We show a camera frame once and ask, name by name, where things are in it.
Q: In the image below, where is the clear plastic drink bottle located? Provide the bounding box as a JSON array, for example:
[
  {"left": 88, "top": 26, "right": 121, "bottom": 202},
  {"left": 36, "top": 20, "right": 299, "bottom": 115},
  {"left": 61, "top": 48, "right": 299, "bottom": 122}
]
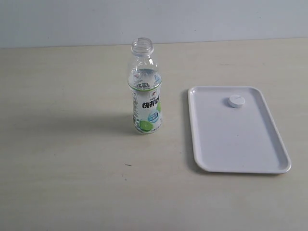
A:
[{"left": 128, "top": 38, "right": 162, "bottom": 134}]

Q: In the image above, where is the white rectangular plastic tray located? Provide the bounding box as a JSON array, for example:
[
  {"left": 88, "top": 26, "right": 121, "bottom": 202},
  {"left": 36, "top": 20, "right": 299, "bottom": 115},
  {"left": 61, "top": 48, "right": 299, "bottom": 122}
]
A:
[{"left": 187, "top": 86, "right": 292, "bottom": 174}]

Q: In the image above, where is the white bottle cap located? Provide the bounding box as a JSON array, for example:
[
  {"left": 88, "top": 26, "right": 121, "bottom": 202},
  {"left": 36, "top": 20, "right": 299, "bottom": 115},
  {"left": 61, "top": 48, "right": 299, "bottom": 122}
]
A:
[{"left": 225, "top": 94, "right": 245, "bottom": 108}]

